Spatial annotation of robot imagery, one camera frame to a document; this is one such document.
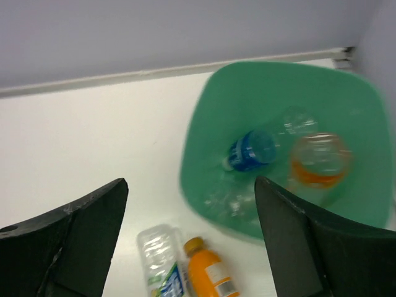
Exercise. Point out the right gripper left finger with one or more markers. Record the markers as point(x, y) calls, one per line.
point(66, 251)

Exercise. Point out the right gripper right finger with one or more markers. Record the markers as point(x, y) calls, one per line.
point(314, 252)

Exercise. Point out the clear plastic bottle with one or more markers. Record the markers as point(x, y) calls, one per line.
point(231, 200)

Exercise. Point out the blue green label bottle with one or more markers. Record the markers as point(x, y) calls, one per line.
point(162, 262)

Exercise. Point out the tall orange label bottle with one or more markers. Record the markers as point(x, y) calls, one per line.
point(319, 160)

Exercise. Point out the small orange juice bottle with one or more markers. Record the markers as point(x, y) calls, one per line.
point(207, 273)

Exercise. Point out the blue label Pocari bottle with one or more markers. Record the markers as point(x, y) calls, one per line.
point(271, 141)

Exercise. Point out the green plastic bin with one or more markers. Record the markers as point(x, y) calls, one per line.
point(246, 122)

